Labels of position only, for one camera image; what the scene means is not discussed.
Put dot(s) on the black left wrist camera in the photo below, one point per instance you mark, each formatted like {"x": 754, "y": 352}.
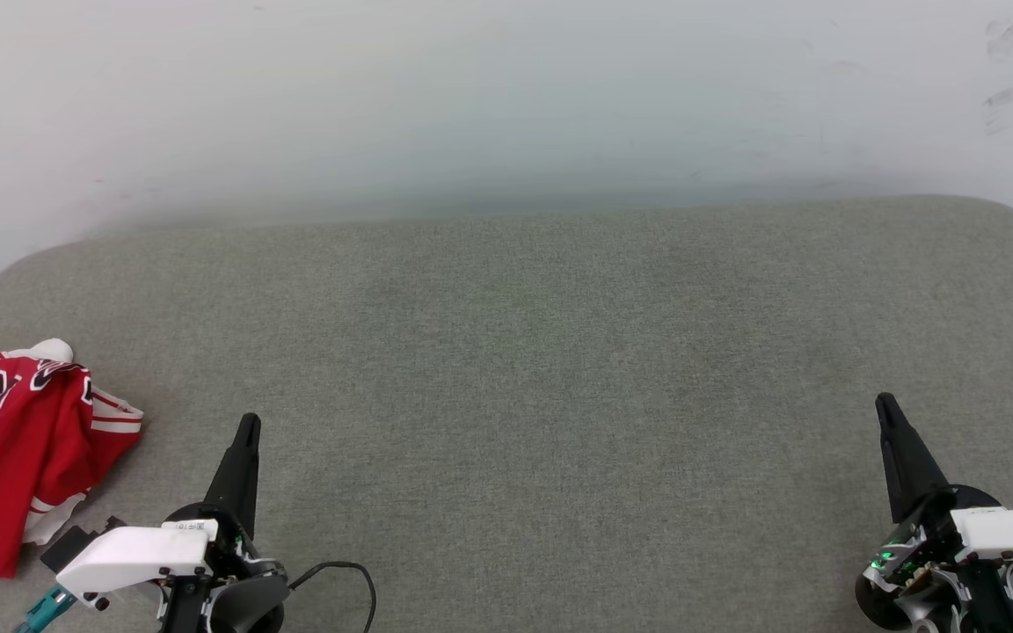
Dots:
{"x": 69, "y": 545}

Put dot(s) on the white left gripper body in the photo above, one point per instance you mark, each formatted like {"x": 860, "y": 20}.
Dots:
{"x": 133, "y": 556}

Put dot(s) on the teal left camera connector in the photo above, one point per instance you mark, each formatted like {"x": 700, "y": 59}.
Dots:
{"x": 45, "y": 609}

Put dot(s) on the grey fabric sofa cushion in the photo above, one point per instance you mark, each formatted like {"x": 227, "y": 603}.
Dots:
{"x": 515, "y": 396}

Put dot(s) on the red Bulls basketball jersey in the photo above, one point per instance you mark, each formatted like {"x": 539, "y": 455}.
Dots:
{"x": 23, "y": 457}

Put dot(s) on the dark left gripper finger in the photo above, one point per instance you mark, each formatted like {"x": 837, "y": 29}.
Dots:
{"x": 238, "y": 483}

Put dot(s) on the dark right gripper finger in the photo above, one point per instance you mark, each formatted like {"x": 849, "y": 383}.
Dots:
{"x": 909, "y": 466}

